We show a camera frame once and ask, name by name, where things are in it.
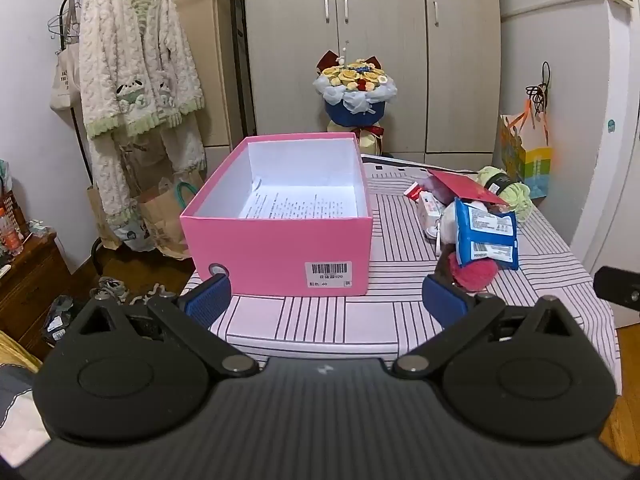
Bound beige tote bag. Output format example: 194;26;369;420
48;0;83;111

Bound waste bin with trash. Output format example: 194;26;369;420
42;295;93;348

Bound white red tissue packet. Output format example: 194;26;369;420
404;183;446;231

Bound orange label bottle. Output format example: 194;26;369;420
0;207;23;256

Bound printed paper sheet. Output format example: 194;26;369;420
239;177;358;219

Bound metal wire hanger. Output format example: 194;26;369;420
48;7;81;46

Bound grey pink cloth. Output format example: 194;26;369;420
0;360;51;466

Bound red envelope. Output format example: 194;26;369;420
427;169;511;207

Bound white plush toy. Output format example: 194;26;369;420
427;200;488;256

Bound striped bed sheet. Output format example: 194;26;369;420
182;157;623;396

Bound red fluffy plush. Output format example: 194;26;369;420
446;250;501;292

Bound fluffy cream pajama top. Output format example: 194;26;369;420
79;0;206;140

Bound fluffy cream pajama pants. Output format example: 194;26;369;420
89;110;208;251

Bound pink cardboard box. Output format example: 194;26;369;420
179;132;373;297

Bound colourful gift bag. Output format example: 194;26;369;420
500;97;553;200

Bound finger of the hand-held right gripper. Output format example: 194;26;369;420
593;266;640;317

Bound brown paper bag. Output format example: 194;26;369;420
137;180;193;261
87;185;122;251

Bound beige wardrobe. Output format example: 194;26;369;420
241;0;502;157

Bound black clothes rack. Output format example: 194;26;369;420
57;0;151;273

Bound white door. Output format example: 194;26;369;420
570;0;640;331

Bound clear plastic wrappers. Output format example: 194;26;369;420
27;219;57;241

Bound blue wet wipes pack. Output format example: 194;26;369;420
454;198;521;271

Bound yellow blue flower bouquet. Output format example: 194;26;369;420
313;45;398;157

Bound green yarn ball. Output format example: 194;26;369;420
475;166;532;223

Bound black hanging cables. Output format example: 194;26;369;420
525;61;551;116

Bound brown woven basket bag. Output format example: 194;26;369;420
0;160;28;241

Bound wooden nightstand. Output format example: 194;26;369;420
0;232;68;356

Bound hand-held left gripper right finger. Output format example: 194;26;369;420
391;275;576;379

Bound grey sneaker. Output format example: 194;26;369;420
90;276;131;303
132;282;173;306

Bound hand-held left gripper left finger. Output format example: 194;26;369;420
75;274;261;379

